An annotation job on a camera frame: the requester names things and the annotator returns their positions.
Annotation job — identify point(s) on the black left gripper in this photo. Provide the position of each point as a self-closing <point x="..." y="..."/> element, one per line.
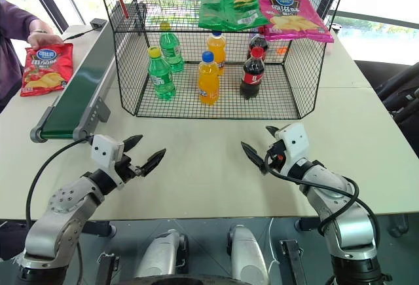
<point x="126" y="168"/>

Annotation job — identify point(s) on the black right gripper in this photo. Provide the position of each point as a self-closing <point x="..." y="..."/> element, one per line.
<point x="276" y="157"/>

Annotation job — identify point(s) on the red potato chip bag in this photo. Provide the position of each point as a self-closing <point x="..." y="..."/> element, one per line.
<point x="46" y="72"/>

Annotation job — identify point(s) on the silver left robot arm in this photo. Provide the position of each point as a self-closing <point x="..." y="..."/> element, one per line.
<point x="62" y="219"/>

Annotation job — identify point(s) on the dark rounded robot base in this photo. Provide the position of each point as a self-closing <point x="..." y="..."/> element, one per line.
<point x="183" y="280"/>

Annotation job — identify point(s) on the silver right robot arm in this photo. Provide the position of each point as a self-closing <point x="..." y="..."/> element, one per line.
<point x="343" y="219"/>

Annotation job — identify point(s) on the purple sleeved person's forearm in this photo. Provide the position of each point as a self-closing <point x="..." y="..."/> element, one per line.
<point x="13" y="36"/>

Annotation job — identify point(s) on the green conveyor belt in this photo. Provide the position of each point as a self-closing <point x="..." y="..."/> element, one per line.
<point x="78" y="95"/>

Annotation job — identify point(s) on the person's bare hand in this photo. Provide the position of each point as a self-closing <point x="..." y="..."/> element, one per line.
<point x="44" y="40"/>

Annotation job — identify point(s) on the cola bottle red cap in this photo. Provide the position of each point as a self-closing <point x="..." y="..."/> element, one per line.
<point x="251" y="75"/>
<point x="260" y="43"/>

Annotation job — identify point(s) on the green soda bottle yellow cap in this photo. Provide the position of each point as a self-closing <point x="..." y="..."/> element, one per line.
<point x="161" y="77"/>
<point x="170" y="49"/>

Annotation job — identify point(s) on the orange soda bottle blue cap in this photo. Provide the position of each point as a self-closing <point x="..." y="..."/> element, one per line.
<point x="208" y="82"/>
<point x="216" y="49"/>

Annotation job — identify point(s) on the silver robot leg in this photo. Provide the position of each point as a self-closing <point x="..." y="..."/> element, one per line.
<point x="160" y="255"/>
<point x="245" y="255"/>

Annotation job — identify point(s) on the pink potato chip bag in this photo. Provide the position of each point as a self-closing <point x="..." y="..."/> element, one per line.
<point x="291" y="19"/>

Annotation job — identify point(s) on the black power adapter box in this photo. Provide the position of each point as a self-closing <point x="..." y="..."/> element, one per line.
<point x="98" y="23"/>

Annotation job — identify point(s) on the green chip bag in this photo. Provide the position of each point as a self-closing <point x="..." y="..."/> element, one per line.
<point x="229" y="11"/>

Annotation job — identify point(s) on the black chair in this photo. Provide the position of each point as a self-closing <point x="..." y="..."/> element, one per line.
<point x="393" y="88"/>

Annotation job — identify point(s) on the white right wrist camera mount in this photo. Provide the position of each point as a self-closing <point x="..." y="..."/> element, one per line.
<point x="294" y="141"/>

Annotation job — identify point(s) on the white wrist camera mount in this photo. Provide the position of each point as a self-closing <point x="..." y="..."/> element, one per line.
<point x="103" y="150"/>
<point x="294" y="141"/>

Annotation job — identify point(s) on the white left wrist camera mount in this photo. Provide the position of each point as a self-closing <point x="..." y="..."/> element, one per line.
<point x="103" y="150"/>

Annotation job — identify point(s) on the black metal bracket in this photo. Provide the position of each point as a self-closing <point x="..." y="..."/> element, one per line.
<point x="294" y="262"/>
<point x="106" y="268"/>

